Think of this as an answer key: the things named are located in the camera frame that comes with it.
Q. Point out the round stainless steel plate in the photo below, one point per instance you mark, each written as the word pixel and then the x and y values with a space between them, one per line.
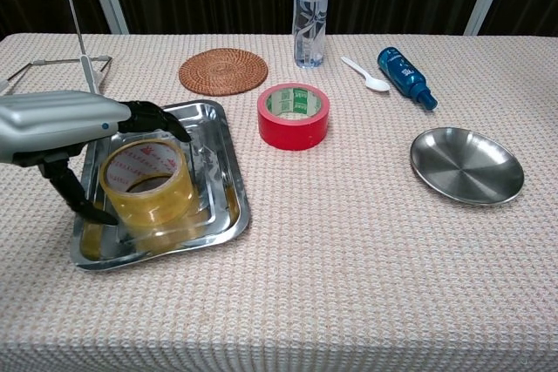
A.
pixel 466 165

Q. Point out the rectangular stainless steel tray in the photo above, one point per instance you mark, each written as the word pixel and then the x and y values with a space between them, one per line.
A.
pixel 218 163

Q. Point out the beige waffle tablecloth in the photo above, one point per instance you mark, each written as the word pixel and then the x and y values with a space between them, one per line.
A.
pixel 331 259

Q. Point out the white plastic spoon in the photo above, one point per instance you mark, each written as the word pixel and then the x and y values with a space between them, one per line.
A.
pixel 370 80

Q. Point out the clear plastic water bottle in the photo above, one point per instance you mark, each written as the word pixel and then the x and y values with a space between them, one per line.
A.
pixel 310 19

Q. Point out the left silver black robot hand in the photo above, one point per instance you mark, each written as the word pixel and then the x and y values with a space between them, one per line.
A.
pixel 56 119

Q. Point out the blue spray bottle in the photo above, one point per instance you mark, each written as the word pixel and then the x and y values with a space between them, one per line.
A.
pixel 403 76

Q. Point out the red tape roll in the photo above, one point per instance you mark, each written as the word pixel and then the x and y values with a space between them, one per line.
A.
pixel 292 130

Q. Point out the round woven rattan coaster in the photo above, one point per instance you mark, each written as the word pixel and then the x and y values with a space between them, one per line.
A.
pixel 223 71

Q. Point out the yellow transparent tape roll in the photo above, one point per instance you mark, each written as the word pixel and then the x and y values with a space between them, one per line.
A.
pixel 150 211

